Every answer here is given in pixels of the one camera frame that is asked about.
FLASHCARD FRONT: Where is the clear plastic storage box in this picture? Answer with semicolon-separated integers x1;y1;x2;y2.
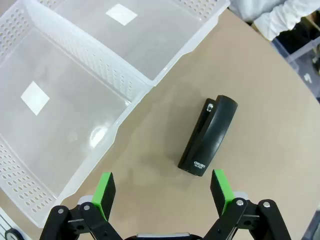
271;37;320;101

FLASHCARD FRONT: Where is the black tape roll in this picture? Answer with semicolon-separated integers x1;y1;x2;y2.
4;227;24;240

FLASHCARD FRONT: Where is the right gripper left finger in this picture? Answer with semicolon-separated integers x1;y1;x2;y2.
39;171;118;240

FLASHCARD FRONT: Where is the white perforated plastic basket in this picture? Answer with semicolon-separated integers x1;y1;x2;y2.
37;0;231;88
0;4;154;229

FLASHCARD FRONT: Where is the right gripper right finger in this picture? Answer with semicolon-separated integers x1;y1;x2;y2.
203;168;292;240

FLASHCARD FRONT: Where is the white square label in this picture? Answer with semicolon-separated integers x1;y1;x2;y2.
20;80;50;116
105;3;139;26

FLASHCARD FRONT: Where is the person's left forearm white sleeve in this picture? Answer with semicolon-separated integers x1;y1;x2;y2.
253;0;320;42

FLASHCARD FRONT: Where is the black stapler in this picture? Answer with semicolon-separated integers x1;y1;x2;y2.
177;94;239;178

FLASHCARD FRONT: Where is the grey slotted mounting plate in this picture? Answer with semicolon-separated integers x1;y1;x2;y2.
0;206;12;240

